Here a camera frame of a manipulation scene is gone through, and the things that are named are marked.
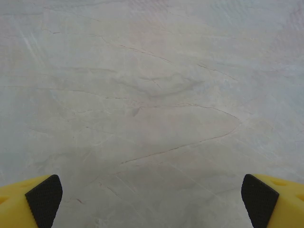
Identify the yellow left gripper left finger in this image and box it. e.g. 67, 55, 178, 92
0, 174, 63, 228

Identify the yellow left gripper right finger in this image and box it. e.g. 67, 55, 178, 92
241, 173, 304, 228

